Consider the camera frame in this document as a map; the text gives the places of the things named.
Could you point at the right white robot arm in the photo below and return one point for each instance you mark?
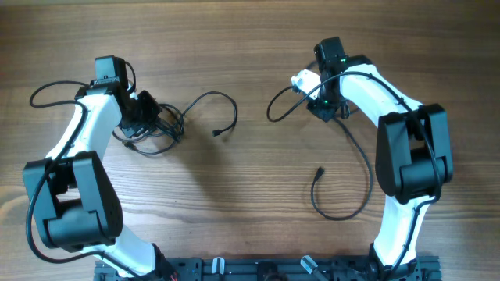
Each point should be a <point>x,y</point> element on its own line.
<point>413,153</point>

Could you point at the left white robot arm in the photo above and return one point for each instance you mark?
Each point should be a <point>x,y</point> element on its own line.
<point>74,211</point>

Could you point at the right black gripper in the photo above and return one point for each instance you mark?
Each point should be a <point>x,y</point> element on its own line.
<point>326,114</point>

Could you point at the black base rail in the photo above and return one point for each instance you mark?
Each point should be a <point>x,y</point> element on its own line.
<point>354,267</point>

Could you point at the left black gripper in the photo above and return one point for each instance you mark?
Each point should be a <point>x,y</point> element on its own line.
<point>152,108</point>

